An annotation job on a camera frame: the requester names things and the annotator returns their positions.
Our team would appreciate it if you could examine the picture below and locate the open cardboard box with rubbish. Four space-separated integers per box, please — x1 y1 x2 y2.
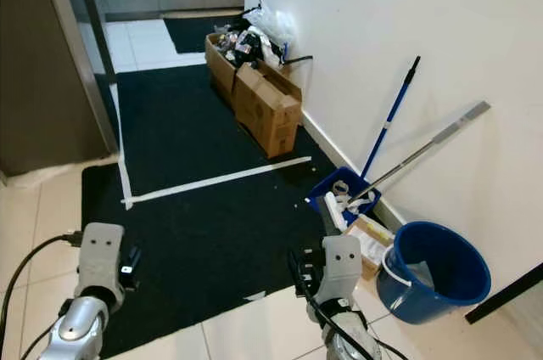
204 31 243 106

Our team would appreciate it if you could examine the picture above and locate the blue plastic dustpan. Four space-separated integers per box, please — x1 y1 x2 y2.
307 165 381 215

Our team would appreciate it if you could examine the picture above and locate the blue plastic bucket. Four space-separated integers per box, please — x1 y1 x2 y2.
376 221 493 326

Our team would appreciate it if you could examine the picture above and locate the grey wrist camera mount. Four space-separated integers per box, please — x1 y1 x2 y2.
78 222 127 307
320 234 365 303

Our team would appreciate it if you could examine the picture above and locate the silver metal pole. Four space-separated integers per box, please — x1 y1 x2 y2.
346 100 492 205

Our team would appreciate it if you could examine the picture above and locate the small black floor mat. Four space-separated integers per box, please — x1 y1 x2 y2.
163 14 243 55

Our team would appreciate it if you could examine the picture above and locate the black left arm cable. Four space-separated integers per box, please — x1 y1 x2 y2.
2 231 84 360

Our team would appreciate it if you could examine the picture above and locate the closed brown cardboard box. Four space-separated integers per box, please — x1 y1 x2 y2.
233 63 305 160

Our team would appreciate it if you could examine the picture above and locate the black bar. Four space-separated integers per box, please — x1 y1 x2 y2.
464 260 543 325

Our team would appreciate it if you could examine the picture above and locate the white rubbish plastic bag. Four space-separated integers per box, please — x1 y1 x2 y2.
246 1 299 51

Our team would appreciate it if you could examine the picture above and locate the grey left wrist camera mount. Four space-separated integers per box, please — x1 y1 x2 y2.
78 222 127 307

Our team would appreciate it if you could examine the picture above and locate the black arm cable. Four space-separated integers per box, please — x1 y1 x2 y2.
297 279 412 360
2 231 84 360

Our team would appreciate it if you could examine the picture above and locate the dark grey door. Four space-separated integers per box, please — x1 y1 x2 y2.
0 0 121 179

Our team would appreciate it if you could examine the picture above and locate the white brush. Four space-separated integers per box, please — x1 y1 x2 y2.
322 190 350 232

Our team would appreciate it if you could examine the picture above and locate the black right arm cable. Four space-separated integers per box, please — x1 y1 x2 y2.
297 279 412 360

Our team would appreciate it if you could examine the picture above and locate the large black floor mat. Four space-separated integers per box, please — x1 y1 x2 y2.
81 65 349 359

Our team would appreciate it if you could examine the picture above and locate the small flat cardboard box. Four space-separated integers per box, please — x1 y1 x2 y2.
348 212 398 280

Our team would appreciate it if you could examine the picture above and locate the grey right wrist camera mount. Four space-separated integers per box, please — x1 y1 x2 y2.
320 234 365 303

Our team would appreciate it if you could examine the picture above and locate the blue mop handle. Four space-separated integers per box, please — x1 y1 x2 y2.
360 55 423 179

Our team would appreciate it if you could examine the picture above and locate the long white tape strip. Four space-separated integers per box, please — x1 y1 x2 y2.
126 155 313 208

